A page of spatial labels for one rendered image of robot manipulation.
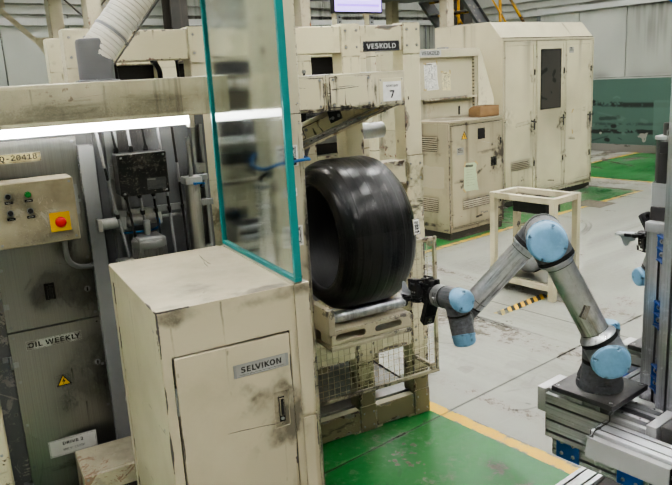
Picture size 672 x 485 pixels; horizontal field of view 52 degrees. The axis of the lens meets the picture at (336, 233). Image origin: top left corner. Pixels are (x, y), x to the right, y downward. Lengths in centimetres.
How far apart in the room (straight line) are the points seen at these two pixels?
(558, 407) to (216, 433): 127
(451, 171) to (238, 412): 572
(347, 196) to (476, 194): 525
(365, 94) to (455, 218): 463
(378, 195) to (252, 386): 96
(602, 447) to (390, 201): 105
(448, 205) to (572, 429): 499
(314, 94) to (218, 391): 140
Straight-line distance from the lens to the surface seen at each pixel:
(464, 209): 751
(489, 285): 234
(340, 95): 284
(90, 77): 255
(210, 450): 183
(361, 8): 680
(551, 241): 214
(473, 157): 754
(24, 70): 1161
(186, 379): 173
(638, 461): 234
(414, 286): 237
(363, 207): 243
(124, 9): 258
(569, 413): 256
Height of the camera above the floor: 178
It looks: 13 degrees down
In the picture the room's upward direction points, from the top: 3 degrees counter-clockwise
